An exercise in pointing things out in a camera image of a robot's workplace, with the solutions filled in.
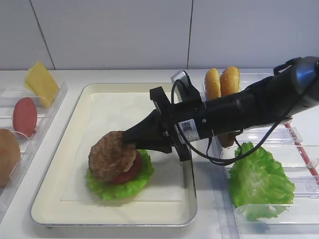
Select clear acrylic rack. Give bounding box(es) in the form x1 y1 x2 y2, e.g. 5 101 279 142
201 73 319 239
0 82 68 218

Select red strip on rack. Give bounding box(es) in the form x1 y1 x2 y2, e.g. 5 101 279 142
284 123 319 185

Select yellow cheese slices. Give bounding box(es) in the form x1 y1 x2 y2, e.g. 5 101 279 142
24 61 59 109

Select tomato slice on tray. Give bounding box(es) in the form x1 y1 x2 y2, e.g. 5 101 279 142
109 151 142 184

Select brown meat patty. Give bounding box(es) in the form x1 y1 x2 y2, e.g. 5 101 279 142
88 131 138 182
218 132 236 148

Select lettuce leaf on tray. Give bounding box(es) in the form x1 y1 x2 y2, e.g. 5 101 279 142
85 149 155 201

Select green lettuce leaf in rack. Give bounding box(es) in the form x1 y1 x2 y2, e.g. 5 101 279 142
228 147 296 222

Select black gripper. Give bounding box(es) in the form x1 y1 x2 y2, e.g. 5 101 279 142
123 86 216 162

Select brown bun half left rack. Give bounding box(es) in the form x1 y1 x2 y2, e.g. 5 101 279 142
0 128 20 188

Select clear acrylic left rack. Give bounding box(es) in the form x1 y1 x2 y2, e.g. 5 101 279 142
0 82 68 218

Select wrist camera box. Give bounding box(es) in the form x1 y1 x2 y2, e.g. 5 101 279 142
171 70 201 102

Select cream metal tray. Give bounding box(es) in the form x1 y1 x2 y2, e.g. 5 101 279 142
30 83 197 227

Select clear acrylic right rack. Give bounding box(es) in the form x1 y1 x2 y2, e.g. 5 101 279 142
201 73 319 239

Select left bun in right rack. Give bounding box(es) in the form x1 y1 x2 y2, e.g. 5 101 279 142
205 68 221 100

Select bun in rack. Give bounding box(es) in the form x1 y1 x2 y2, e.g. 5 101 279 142
205 68 221 100
220 66 240 96

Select red tomato slice in rack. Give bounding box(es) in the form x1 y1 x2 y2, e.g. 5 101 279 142
12 97 37 139

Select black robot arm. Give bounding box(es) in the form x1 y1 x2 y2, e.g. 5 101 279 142
122 56 319 161

